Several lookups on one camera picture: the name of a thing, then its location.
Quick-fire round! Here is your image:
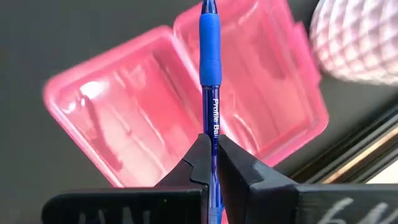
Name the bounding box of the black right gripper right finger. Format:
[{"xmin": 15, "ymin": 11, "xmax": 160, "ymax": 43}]
[{"xmin": 217, "ymin": 135, "xmax": 398, "ymax": 224}]

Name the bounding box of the succulent in white patterned pot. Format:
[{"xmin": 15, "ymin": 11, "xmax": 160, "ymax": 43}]
[{"xmin": 309, "ymin": 0, "xmax": 398, "ymax": 87}]

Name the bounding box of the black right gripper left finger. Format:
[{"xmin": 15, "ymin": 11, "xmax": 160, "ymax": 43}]
[{"xmin": 41, "ymin": 133, "xmax": 211, "ymax": 224}]

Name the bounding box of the black table mat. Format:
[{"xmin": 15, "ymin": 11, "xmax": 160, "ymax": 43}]
[{"xmin": 0, "ymin": 0, "xmax": 398, "ymax": 194}]

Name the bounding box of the blue ballpoint pen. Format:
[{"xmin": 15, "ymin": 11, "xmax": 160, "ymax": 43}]
[{"xmin": 198, "ymin": 0, "xmax": 225, "ymax": 224}]

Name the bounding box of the pink plastic pencil case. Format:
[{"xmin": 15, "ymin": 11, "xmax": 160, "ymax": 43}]
[{"xmin": 42, "ymin": 0, "xmax": 330, "ymax": 189}]

